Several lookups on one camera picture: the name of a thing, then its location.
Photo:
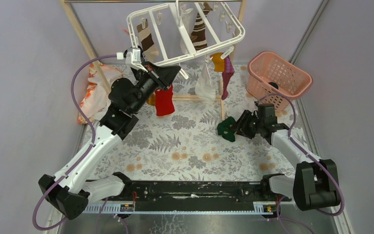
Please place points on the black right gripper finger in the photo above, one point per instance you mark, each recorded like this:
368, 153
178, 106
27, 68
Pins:
241, 130
245, 120

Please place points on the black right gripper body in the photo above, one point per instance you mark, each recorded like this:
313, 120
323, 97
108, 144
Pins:
260, 123

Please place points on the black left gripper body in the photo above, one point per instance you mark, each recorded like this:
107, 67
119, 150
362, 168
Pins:
145, 87

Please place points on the dark green sock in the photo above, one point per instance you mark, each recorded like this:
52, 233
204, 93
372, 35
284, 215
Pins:
274, 85
223, 129

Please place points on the brown mustard striped sock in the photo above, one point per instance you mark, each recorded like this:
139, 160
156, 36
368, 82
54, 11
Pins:
151, 100

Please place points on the red fluffy sock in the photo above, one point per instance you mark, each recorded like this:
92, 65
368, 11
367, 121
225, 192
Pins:
163, 103

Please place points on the white plastic sock hanger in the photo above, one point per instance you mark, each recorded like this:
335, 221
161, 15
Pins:
170, 68

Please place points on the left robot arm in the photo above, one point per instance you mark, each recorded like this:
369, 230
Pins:
68, 190

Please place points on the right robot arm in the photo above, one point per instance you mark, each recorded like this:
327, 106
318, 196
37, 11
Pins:
315, 184

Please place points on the beige brown striped sock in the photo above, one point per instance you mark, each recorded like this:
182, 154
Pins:
151, 51

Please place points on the orange white floral cloth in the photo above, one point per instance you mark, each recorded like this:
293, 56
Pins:
95, 103

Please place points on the black blue sock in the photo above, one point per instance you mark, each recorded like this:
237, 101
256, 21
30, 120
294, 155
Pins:
135, 53

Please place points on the pink plastic laundry basket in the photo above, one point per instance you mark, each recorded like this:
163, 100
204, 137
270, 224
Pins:
268, 67

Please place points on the brown white striped sock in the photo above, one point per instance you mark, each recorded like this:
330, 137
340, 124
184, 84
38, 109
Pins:
198, 34

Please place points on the floral patterned mat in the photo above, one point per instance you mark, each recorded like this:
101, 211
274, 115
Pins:
185, 145

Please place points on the orange purple sock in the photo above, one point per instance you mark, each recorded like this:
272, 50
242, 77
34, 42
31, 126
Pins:
224, 66

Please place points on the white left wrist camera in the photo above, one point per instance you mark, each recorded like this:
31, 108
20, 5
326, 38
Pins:
134, 64

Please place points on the wooden drying rack frame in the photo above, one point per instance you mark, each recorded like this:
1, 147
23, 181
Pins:
173, 6

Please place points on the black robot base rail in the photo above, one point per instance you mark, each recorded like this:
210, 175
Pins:
195, 197

